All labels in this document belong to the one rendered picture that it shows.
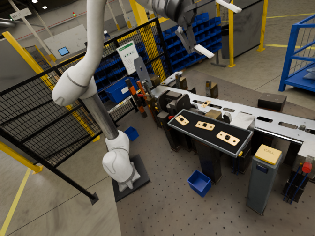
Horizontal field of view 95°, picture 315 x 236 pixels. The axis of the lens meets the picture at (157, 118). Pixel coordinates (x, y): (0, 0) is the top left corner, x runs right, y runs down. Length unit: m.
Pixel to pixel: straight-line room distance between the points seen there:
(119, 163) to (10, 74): 2.22
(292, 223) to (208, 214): 0.38
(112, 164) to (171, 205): 0.46
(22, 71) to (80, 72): 2.13
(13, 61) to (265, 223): 3.03
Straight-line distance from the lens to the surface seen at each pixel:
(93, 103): 0.99
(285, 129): 0.97
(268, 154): 0.64
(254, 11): 4.25
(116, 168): 1.07
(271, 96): 1.13
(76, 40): 7.45
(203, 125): 0.72
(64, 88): 0.79
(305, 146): 0.83
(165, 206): 1.07
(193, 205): 1.04
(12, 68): 2.86
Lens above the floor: 1.67
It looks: 36 degrees down
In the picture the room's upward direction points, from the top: 23 degrees counter-clockwise
